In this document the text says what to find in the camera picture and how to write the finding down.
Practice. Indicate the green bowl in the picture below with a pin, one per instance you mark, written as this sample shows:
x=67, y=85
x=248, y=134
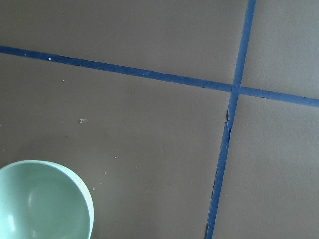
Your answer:
x=44, y=200

